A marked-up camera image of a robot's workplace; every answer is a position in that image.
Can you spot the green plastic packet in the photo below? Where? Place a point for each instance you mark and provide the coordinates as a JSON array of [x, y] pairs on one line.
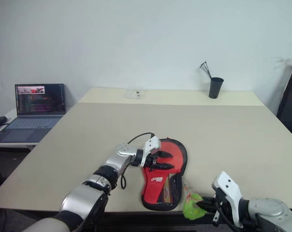
[[193, 210]]

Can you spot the clear plastic tray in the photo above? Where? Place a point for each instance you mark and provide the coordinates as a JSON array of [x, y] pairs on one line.
[[135, 93]]

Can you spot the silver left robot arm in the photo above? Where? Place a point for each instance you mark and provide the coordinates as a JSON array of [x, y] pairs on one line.
[[112, 164]]

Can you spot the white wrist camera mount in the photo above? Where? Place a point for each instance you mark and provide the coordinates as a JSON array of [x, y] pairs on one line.
[[229, 188], [152, 143]]

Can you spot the black plastic cup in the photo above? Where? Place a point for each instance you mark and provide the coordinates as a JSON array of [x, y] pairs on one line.
[[215, 88]]

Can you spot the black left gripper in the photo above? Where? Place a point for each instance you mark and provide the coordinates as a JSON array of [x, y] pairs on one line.
[[151, 162]]

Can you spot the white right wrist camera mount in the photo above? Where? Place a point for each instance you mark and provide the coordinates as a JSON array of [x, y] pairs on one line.
[[229, 188]]

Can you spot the red black paddle case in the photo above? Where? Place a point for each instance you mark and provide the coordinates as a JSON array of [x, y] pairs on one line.
[[165, 178]]

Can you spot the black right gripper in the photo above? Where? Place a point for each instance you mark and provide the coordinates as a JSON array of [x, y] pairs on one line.
[[219, 200]]

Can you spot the grey open laptop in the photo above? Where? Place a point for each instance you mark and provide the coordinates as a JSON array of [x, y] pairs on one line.
[[37, 104]]

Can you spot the thin black sticks bundle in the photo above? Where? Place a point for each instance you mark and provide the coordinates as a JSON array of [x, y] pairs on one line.
[[206, 70]]

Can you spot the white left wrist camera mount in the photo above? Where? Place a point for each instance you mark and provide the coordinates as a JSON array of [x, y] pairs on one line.
[[152, 143]]

